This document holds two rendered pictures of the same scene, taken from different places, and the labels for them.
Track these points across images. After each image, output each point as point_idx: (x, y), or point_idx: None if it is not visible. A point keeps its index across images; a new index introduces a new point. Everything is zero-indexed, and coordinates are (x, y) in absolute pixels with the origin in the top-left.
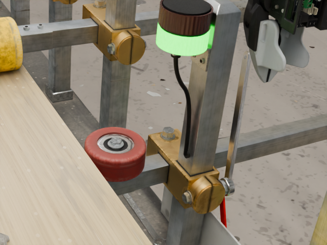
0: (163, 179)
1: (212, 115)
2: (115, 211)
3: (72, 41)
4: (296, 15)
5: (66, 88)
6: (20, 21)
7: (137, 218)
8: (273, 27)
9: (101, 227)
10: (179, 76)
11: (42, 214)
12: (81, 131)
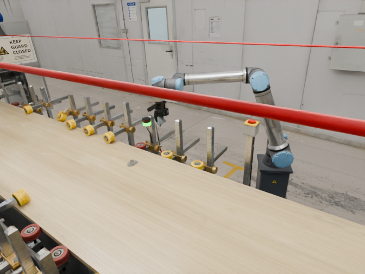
0: (149, 149)
1: (154, 134)
2: (146, 152)
3: (121, 132)
4: (162, 114)
5: None
6: None
7: None
8: (159, 117)
9: (146, 154)
10: (148, 129)
11: (136, 156)
12: None
